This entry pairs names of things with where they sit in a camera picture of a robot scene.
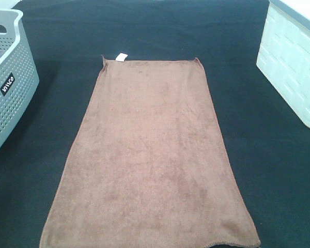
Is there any brown microfiber towel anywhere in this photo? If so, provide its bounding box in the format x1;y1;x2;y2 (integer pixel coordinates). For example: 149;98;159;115
39;58;260;247

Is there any black table cloth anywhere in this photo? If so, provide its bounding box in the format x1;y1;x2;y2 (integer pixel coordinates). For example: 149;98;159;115
0;1;310;247

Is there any grey perforated laundry basket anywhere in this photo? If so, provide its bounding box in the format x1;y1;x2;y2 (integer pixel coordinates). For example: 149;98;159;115
0;9;39;148

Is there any white woven-pattern storage bin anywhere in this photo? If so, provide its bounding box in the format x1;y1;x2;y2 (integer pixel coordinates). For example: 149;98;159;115
256;1;310;128

